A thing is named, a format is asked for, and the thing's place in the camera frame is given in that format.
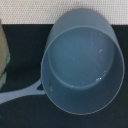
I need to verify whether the grey toy saucepan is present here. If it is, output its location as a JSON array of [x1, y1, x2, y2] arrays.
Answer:
[[0, 8, 125, 115]]

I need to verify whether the yellow toy bread loaf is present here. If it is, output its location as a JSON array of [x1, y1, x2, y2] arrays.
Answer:
[[0, 25, 10, 89]]

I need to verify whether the woven beige placemat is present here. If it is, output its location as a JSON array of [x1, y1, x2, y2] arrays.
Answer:
[[0, 0, 128, 25]]

